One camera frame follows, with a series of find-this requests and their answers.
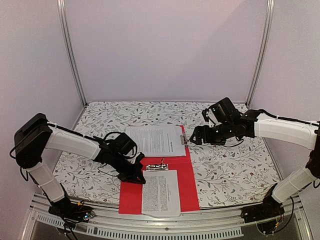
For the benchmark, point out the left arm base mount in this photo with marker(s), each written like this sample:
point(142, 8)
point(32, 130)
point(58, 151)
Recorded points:
point(73, 212)

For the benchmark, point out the printed white paper sheets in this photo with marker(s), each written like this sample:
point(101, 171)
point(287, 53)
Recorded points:
point(158, 141)

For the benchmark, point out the left aluminium frame post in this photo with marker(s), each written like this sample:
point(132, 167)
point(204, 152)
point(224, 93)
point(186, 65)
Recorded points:
point(62, 12)

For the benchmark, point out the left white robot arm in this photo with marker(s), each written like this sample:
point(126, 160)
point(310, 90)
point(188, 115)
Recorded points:
point(39, 135)

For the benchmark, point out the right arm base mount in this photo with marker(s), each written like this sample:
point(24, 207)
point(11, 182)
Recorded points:
point(269, 208)

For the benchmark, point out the separate printed paper sheet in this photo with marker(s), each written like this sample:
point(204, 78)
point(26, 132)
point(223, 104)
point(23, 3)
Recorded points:
point(160, 194)

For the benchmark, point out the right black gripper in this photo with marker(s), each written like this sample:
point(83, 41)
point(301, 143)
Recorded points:
point(198, 131)

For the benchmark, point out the aluminium front rail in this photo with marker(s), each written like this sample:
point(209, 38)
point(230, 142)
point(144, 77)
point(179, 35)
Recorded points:
point(222, 223)

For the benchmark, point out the aluminium frame post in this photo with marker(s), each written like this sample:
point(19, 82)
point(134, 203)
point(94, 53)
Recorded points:
point(262, 51)
point(62, 12)

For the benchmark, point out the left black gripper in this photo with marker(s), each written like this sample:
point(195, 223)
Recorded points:
point(132, 177)

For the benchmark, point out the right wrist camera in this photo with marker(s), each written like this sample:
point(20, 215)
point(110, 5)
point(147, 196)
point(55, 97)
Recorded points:
point(208, 116)

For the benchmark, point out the red file folder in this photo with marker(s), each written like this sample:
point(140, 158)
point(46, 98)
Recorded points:
point(131, 194)

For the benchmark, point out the right aluminium frame post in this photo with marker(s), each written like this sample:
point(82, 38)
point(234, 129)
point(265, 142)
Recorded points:
point(262, 51)

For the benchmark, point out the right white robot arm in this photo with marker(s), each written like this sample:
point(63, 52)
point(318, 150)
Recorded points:
point(296, 141)

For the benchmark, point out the spine metal folder clip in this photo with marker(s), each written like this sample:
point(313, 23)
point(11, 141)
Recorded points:
point(157, 167)

